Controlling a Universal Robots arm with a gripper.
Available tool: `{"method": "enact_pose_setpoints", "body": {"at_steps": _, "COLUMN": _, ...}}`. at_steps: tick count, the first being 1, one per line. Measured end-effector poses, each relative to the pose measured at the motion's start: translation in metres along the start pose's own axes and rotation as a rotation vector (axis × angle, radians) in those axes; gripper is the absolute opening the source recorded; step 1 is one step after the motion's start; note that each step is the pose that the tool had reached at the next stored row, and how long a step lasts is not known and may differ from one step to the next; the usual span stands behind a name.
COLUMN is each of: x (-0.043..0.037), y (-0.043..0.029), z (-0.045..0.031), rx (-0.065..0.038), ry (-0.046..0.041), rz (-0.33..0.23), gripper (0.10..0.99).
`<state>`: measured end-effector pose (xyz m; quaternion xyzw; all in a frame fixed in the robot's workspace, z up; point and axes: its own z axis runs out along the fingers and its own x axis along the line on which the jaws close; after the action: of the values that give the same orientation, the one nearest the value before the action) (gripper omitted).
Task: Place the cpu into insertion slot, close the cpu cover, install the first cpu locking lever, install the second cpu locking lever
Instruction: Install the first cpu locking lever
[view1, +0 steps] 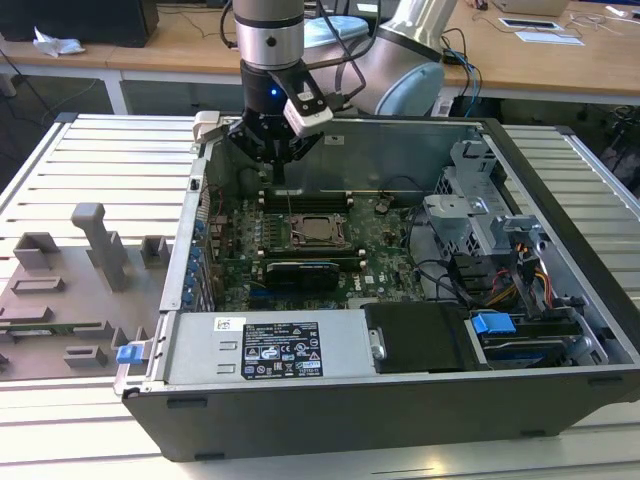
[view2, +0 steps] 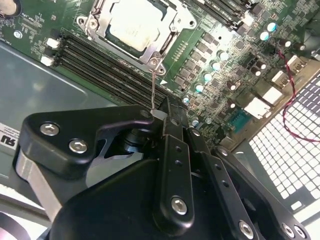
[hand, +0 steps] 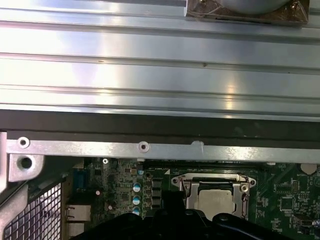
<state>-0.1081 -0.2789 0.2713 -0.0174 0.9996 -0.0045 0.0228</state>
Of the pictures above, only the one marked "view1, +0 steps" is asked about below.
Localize black graphics card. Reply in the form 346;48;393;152
264;258;342;294

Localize silver CPU plate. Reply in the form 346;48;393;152
298;218;344;242

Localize black cable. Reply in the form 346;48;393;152
407;204;476;306

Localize green RAM stick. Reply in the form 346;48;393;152
0;322;104;339

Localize coloured power wires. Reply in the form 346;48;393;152
492;239;556;311

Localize wooden desk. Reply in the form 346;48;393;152
0;0;640;106

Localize hard disk drive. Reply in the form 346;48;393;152
479;334;566;369

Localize silver power supply unit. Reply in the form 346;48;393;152
149;309;376;386

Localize blue disk carrier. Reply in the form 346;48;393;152
469;310;516;337

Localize green motherboard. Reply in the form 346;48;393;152
207;192;431;314

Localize white paper sheet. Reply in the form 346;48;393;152
514;30;586;47

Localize crumpled white paper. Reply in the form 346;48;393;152
32;25;86;57

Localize blue cable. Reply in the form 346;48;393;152
452;47;484;119

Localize black box on desk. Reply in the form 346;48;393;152
0;0;160;49

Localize grey parts rack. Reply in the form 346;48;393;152
0;202;174;384

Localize blue case latch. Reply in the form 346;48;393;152
115;342;142;365

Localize black open PC case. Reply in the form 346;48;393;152
113;110;640;464

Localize beige case handle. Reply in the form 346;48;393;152
192;110;222;146

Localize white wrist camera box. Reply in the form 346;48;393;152
282;89;335;136

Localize metal drive cage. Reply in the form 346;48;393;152
422;139;546;261

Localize CPU socket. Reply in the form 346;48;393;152
277;212;355;252

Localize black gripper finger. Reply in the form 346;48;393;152
278;132;322;187
227;119;280;187

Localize black drive shroud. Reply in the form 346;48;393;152
360;302;489;375

